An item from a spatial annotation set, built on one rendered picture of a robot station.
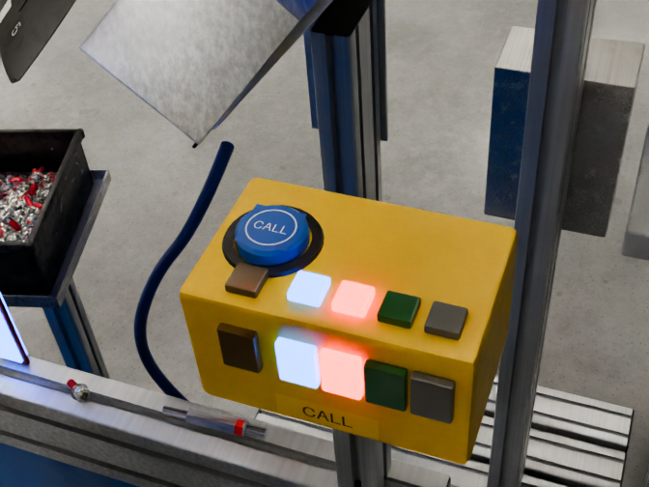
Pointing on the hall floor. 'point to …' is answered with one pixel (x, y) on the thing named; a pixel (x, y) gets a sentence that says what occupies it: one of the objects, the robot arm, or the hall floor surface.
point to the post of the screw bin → (75, 334)
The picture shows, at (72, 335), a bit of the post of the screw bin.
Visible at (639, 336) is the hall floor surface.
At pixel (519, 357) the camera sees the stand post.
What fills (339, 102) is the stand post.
